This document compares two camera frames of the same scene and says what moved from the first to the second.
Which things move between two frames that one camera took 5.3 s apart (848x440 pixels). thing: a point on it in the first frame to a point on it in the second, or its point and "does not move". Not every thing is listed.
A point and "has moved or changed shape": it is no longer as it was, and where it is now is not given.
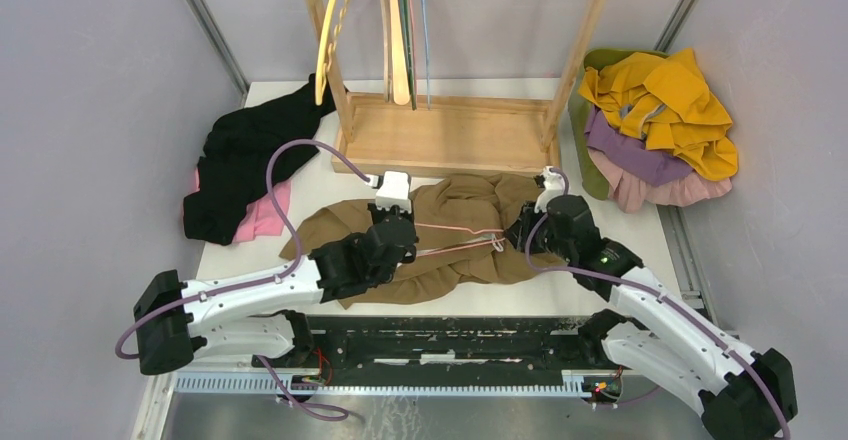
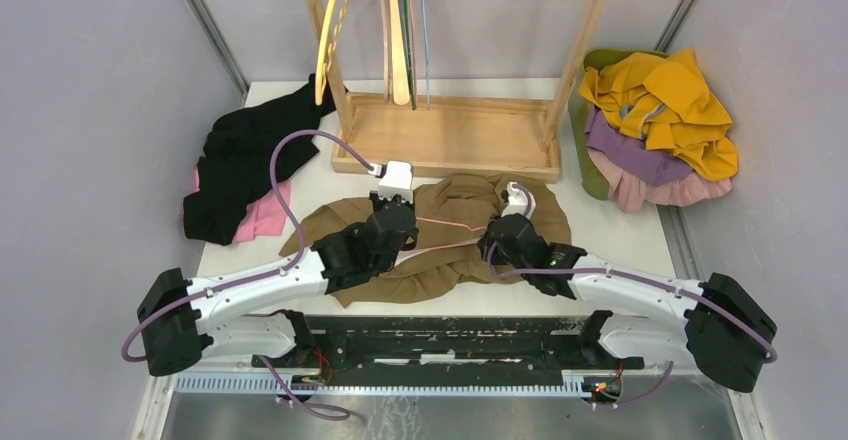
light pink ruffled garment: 631,193 does not move
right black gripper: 518,231 to 483,247
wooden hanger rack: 450,135 does not move
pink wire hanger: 494,238 has moved or changed shape
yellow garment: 668,103 does not move
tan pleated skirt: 461,225 does not move
